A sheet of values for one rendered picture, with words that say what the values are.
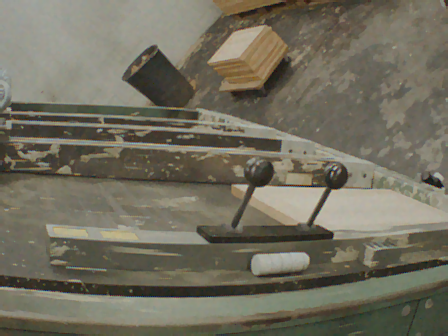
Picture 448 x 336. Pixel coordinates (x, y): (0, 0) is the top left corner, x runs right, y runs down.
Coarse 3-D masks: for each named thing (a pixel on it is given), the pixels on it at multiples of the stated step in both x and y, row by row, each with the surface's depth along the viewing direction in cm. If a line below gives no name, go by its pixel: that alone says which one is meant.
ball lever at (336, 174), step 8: (328, 168) 74; (336, 168) 74; (344, 168) 74; (328, 176) 74; (336, 176) 73; (344, 176) 74; (328, 184) 74; (336, 184) 74; (344, 184) 74; (328, 192) 76; (320, 200) 78; (320, 208) 78; (312, 216) 79; (304, 224) 80; (312, 224) 81
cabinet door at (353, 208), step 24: (240, 192) 120; (264, 192) 120; (288, 192) 123; (312, 192) 126; (336, 192) 130; (360, 192) 134; (384, 192) 138; (288, 216) 102; (336, 216) 107; (360, 216) 109; (384, 216) 111; (408, 216) 113; (432, 216) 116
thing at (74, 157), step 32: (0, 128) 105; (0, 160) 109; (32, 160) 112; (64, 160) 116; (96, 160) 119; (128, 160) 122; (160, 160) 125; (192, 160) 128; (224, 160) 132; (288, 160) 138; (320, 160) 143; (352, 160) 150
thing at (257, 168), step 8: (256, 160) 69; (264, 160) 69; (248, 168) 69; (256, 168) 69; (264, 168) 69; (272, 168) 69; (248, 176) 69; (256, 176) 69; (264, 176) 69; (272, 176) 69; (256, 184) 69; (264, 184) 69; (248, 192) 72; (248, 200) 72; (240, 208) 73; (240, 216) 74; (224, 224) 76; (232, 224) 75; (240, 224) 76; (224, 232) 75; (232, 232) 75; (240, 232) 76
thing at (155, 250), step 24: (48, 240) 64; (72, 240) 65; (96, 240) 66; (120, 240) 68; (144, 240) 70; (168, 240) 71; (192, 240) 73; (336, 240) 81; (360, 240) 84; (384, 240) 86; (408, 240) 89; (432, 240) 93; (72, 264) 65; (96, 264) 67; (120, 264) 68; (144, 264) 70; (168, 264) 71; (192, 264) 72; (216, 264) 74; (240, 264) 75; (312, 264) 80
